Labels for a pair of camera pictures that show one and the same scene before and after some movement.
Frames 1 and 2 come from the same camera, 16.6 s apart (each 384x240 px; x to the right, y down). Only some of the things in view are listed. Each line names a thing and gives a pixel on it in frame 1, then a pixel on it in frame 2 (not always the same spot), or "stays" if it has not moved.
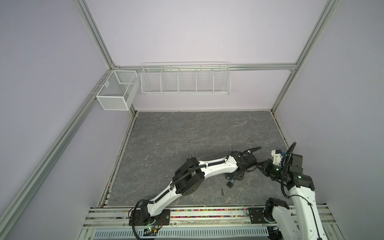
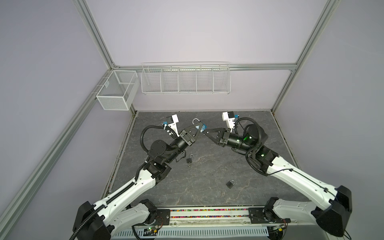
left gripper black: (241, 177) to (186, 132)
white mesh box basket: (119, 90) stays
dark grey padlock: (230, 183) stays
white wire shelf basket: (186, 78) stays
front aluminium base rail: (119, 218) stays
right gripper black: (267, 164) to (224, 137)
